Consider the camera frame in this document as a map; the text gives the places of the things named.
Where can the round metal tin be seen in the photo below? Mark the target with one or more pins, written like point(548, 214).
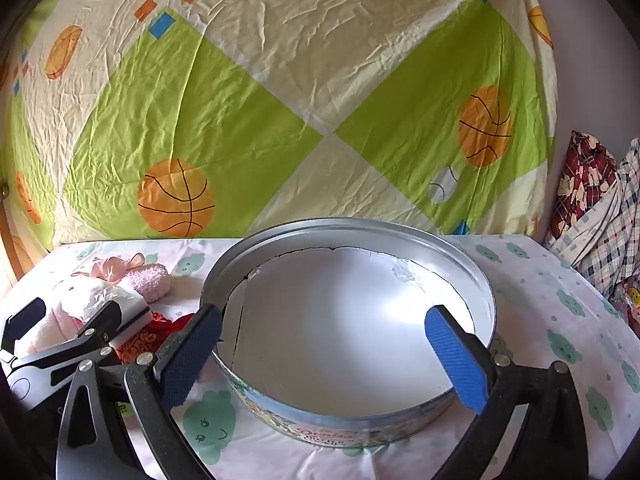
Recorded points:
point(350, 310)

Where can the cloud print sheet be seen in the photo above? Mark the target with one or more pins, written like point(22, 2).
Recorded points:
point(550, 310)

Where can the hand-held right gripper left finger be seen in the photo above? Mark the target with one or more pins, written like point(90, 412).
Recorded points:
point(192, 355)

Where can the maroon floral cloth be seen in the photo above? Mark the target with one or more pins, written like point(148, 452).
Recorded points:
point(580, 185)

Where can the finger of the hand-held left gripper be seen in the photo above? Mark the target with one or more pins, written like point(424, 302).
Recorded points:
point(85, 345)
point(27, 317)

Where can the plaid cloth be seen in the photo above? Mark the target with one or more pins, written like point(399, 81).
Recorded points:
point(610, 240)

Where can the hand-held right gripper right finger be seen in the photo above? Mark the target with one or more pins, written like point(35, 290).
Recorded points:
point(457, 360)

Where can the pink fluffy sock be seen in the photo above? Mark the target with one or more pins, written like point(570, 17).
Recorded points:
point(150, 280)

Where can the red embroidered pouch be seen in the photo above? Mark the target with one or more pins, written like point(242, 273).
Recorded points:
point(137, 345)

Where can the white towel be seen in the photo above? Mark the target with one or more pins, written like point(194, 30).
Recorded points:
point(57, 325)

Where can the basketball print quilt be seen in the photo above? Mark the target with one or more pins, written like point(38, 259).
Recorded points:
point(280, 100)

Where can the white gauze cloth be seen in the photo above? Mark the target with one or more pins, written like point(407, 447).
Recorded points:
point(95, 294)

